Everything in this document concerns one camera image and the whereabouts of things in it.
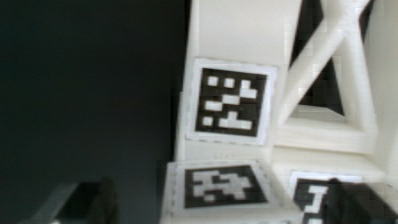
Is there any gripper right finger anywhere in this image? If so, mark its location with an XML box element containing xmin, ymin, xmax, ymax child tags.
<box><xmin>323</xmin><ymin>179</ymin><xmax>398</xmax><ymax>224</ymax></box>

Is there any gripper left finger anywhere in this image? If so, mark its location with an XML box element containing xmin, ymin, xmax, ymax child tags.
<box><xmin>19</xmin><ymin>177</ymin><xmax>119</xmax><ymax>224</ymax></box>

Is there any white tagged cube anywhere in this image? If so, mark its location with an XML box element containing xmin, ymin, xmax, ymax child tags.
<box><xmin>158</xmin><ymin>160</ymin><xmax>302</xmax><ymax>224</ymax></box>
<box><xmin>287</xmin><ymin>171</ymin><xmax>364</xmax><ymax>224</ymax></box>

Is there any white chair back frame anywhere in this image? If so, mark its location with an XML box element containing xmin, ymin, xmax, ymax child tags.
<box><xmin>174</xmin><ymin>0</ymin><xmax>398</xmax><ymax>174</ymax></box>

